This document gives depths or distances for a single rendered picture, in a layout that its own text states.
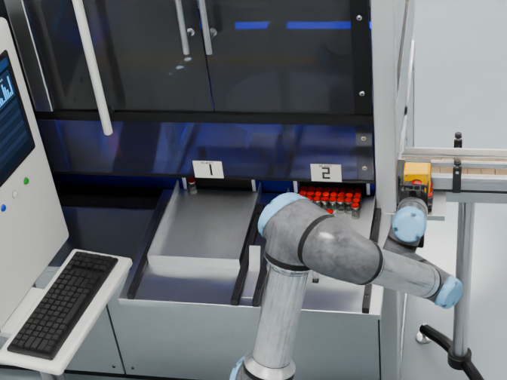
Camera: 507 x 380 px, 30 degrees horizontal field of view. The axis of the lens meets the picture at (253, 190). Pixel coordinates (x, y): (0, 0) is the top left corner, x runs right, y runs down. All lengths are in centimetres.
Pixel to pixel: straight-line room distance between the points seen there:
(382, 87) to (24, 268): 111
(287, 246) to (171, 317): 131
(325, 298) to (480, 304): 133
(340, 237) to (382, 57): 70
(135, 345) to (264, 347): 131
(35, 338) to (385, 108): 111
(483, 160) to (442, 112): 190
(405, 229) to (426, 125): 247
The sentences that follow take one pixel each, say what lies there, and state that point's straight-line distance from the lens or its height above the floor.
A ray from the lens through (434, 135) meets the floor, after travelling 457.
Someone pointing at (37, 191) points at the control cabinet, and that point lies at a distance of 274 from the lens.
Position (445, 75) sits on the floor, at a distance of 503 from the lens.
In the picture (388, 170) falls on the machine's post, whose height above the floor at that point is 103.
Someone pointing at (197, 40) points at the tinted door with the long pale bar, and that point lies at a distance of 250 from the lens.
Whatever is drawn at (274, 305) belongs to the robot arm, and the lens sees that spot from 201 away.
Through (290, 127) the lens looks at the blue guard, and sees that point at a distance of 258.
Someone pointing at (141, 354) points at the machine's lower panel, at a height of 20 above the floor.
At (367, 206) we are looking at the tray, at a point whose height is 88.
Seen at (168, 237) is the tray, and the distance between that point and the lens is 272.
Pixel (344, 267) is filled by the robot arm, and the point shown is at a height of 135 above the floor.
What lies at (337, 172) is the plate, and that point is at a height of 102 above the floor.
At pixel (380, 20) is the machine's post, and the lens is 238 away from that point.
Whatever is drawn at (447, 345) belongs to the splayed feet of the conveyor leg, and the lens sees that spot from 339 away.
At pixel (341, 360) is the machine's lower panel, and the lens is 318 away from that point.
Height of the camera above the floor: 261
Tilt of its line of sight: 38 degrees down
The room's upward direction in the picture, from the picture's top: 7 degrees counter-clockwise
